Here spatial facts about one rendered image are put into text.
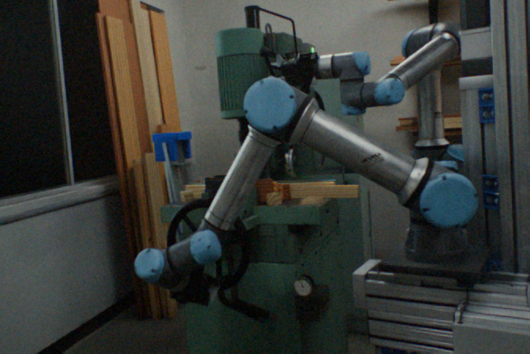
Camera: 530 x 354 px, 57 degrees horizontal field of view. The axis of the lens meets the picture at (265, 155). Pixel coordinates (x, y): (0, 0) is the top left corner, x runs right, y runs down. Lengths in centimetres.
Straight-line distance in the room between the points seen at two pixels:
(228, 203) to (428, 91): 86
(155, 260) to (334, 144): 48
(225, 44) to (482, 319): 116
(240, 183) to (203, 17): 337
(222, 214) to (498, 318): 65
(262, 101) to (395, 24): 314
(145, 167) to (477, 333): 238
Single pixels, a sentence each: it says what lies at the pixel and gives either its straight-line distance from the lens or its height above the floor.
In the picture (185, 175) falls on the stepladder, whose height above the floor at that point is 92.
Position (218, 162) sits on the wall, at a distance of 439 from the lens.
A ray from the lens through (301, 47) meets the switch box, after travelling 202.
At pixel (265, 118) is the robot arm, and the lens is 104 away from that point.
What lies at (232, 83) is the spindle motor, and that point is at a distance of 173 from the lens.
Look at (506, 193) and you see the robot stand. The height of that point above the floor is 95.
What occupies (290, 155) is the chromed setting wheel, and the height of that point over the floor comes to 104.
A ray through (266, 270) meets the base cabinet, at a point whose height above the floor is 68.
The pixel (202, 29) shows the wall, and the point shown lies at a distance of 449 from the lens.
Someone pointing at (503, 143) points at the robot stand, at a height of 108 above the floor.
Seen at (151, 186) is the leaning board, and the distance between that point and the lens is 315.
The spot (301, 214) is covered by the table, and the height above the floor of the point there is 87.
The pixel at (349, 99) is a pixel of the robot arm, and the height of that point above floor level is 122.
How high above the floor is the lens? 117
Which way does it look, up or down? 4 degrees down
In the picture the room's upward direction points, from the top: 4 degrees counter-clockwise
